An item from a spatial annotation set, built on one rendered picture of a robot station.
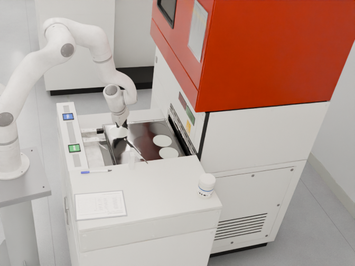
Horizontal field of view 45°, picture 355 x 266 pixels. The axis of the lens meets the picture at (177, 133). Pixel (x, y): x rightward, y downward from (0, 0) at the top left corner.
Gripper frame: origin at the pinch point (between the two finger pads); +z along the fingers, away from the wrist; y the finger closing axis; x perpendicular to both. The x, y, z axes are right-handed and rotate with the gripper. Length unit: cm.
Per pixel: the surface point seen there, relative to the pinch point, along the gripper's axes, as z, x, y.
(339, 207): 132, 129, -65
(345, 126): 94, 109, -112
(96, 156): -7.2, 1.0, 25.3
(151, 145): 0.3, 20.1, 4.7
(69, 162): -22.0, -1.3, 38.0
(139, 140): 0.3, 12.7, 4.8
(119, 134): -0.8, 1.2, 6.9
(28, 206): 6, -22, 61
